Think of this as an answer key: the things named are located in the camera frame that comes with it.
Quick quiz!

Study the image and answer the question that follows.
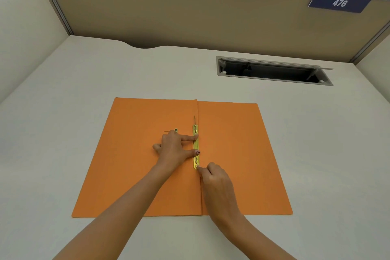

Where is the person's left forearm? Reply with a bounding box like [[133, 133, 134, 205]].
[[52, 164, 187, 260]]

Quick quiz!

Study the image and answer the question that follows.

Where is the orange paper file folder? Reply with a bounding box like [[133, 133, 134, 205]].
[[71, 97, 294, 218]]

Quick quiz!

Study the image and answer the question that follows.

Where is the grey desk cable tray opening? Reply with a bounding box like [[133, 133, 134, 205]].
[[216, 56, 334, 87]]

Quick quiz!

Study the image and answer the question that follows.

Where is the person's left hand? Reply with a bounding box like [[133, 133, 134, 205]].
[[152, 130, 201, 175]]

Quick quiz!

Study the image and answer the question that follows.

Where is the dark blue number sign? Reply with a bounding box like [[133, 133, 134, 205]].
[[307, 0, 373, 14]]

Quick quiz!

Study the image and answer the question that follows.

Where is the person's right hand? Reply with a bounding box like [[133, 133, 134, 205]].
[[196, 162, 245, 224]]

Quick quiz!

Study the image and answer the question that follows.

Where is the person's right forearm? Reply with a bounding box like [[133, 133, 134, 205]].
[[210, 208, 298, 260]]

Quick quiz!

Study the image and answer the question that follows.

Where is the cream rounded side partition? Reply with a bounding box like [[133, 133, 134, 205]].
[[0, 0, 69, 104]]

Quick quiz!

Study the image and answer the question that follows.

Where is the cream angled side partition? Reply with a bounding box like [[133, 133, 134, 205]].
[[354, 30, 390, 94]]

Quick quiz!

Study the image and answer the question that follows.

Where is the beige fabric partition panel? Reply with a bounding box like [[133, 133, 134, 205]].
[[39, 0, 390, 64]]

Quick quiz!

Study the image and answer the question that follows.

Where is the gold metal fastener strip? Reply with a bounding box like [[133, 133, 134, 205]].
[[192, 125, 200, 170]]

